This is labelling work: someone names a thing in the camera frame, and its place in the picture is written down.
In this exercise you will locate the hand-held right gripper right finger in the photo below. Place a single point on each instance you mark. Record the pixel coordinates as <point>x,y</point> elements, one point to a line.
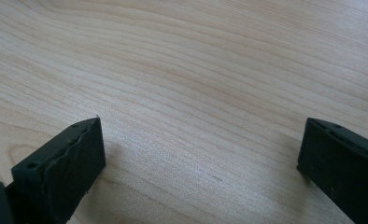
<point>344,168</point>

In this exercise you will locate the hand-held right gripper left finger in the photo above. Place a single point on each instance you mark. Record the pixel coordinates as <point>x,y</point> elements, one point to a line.
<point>67,169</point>

